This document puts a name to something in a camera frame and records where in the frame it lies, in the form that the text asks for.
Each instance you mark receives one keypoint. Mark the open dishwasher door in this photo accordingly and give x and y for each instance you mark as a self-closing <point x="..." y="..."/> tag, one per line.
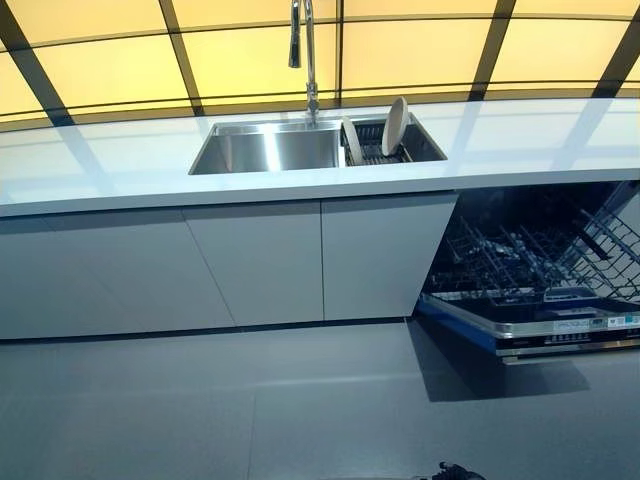
<point x="540" y="325"/>

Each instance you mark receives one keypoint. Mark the white cabinet door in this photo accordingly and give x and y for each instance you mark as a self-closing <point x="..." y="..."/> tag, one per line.
<point x="110" y="270"/>
<point x="380" y="252"/>
<point x="265" y="260"/>

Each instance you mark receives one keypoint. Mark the stainless steel kitchen sink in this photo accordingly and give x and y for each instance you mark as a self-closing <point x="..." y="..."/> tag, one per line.
<point x="270" y="147"/>

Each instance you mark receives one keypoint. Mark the black dish drying rack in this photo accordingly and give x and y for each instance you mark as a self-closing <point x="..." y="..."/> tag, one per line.
<point x="372" y="147"/>

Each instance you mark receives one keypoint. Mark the small beige round plate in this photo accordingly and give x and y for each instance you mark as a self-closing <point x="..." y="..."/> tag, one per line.
<point x="350" y="134"/>

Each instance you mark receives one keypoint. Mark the large beige round plate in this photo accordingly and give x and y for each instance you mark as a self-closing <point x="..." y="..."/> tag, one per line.
<point x="394" y="125"/>

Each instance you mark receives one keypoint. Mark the chrome pull-down kitchen faucet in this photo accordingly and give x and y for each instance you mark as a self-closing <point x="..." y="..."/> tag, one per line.
<point x="311" y="60"/>

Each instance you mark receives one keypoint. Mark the white kitchen countertop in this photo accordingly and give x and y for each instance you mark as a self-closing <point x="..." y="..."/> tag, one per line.
<point x="150" y="165"/>

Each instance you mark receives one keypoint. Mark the black robot body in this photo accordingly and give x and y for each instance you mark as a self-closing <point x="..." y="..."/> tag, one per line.
<point x="450" y="472"/>

